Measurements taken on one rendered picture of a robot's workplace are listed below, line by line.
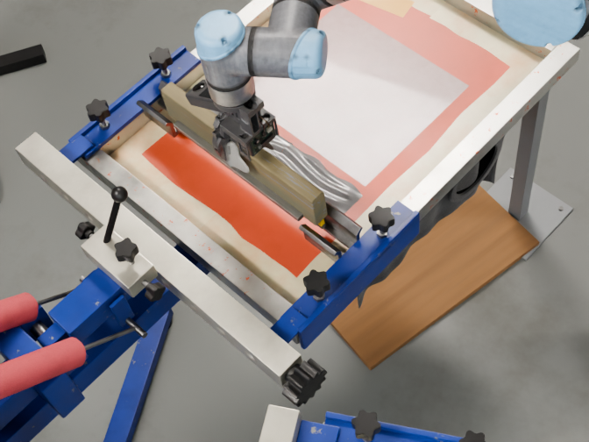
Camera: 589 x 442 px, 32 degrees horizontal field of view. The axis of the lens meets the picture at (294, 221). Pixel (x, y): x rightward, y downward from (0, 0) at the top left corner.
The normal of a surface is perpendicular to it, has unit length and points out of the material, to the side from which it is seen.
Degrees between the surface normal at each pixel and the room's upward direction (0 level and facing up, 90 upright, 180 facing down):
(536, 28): 87
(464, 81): 0
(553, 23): 87
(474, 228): 0
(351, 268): 0
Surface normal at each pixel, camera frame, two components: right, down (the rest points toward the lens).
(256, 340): -0.10, -0.52
